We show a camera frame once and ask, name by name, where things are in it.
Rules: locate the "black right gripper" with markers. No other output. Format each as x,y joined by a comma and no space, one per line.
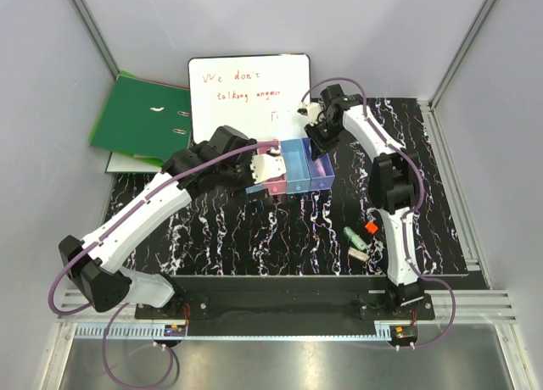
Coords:
319,147

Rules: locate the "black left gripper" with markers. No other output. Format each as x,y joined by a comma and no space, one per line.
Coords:
245,158

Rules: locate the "pink eraser bar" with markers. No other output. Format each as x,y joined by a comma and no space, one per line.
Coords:
321,166

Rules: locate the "purple plastic bin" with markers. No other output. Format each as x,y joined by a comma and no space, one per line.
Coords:
317,183

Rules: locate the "light blue plastic bin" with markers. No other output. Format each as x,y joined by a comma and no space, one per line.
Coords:
255,188

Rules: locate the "white dry-erase board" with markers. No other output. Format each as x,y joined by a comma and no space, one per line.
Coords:
257,95

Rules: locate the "orange small cube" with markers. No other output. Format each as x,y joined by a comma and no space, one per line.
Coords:
371,227

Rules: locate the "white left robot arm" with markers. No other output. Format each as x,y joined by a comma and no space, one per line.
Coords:
95,263

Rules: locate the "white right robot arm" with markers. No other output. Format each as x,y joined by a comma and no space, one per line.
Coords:
395,186

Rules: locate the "black marble pattern mat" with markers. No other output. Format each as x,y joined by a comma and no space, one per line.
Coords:
302,234

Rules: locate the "white small eraser block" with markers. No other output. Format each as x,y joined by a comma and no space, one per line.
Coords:
357,254

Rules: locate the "green white paper booklet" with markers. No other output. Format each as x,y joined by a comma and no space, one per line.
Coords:
125,164

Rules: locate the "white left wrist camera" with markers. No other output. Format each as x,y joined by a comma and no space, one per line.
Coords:
265,167

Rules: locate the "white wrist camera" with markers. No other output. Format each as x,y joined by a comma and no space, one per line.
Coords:
312,111
265,167

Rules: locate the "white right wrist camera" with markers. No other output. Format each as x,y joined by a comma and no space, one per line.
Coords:
312,111

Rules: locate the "green ring binder folder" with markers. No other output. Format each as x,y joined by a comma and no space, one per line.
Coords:
144,119

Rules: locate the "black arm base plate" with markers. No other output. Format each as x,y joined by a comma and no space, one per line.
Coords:
289,307

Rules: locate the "aluminium rail frame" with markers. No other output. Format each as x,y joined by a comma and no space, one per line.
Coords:
468,300

